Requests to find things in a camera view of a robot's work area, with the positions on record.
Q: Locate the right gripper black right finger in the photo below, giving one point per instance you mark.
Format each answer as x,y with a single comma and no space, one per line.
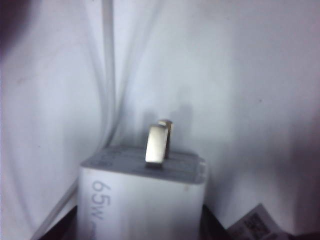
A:
215,230

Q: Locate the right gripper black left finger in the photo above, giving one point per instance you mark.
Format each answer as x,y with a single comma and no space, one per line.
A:
71,230

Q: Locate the white charging base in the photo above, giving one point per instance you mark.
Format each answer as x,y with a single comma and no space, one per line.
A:
140,200

